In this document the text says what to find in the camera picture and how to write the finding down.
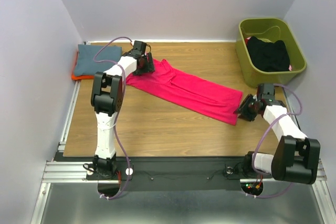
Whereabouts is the folded orange t shirt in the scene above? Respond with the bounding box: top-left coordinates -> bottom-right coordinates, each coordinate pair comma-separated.
71,51 -> 94,81

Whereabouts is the black t shirt in bin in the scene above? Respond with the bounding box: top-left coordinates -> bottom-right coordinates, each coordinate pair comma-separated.
245,36 -> 292,72

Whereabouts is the folded blue grey t shirt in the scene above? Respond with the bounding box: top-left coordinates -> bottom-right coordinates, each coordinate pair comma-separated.
74,44 -> 122,76

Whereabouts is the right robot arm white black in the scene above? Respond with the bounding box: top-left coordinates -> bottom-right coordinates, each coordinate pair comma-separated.
234,83 -> 320,185

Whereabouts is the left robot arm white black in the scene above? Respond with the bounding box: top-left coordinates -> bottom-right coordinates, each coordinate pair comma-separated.
87,40 -> 155,179

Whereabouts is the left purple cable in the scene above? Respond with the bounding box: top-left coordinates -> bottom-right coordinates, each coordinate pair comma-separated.
93,37 -> 132,200

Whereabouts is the olive green plastic bin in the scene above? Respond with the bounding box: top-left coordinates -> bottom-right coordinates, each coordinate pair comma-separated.
236,17 -> 307,88

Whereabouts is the pink red t shirt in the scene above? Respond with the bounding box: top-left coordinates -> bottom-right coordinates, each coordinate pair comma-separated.
126,59 -> 243,125

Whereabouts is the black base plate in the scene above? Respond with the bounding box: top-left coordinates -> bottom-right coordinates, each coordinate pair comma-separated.
86,156 -> 257,191

